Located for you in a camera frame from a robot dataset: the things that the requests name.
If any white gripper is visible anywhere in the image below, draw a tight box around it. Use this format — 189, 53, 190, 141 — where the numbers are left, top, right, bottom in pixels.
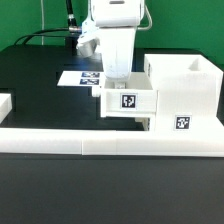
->
100, 27, 136, 81

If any white drawer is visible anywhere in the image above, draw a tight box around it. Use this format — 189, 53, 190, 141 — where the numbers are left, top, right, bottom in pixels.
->
135, 118, 150, 131
92, 72, 157, 118

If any white drawer cabinet box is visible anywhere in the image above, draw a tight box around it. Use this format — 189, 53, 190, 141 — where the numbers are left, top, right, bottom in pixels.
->
144, 54, 223, 132

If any white front drawer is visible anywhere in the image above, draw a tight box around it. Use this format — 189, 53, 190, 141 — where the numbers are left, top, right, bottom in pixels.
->
135, 118, 150, 131

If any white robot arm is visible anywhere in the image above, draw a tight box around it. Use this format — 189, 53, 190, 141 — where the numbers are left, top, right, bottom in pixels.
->
77, 0, 145, 82

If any fiducial marker sheet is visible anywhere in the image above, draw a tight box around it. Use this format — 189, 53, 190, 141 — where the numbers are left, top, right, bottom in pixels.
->
57, 71, 104, 86

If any white L-shaped border fence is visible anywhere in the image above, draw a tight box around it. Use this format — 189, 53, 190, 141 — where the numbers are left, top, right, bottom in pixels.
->
0, 93, 224, 157

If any white camera cable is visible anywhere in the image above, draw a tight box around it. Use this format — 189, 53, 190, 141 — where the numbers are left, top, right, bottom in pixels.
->
137, 4, 153, 32

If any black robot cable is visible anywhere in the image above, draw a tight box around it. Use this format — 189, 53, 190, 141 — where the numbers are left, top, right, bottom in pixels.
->
13, 0, 83, 46

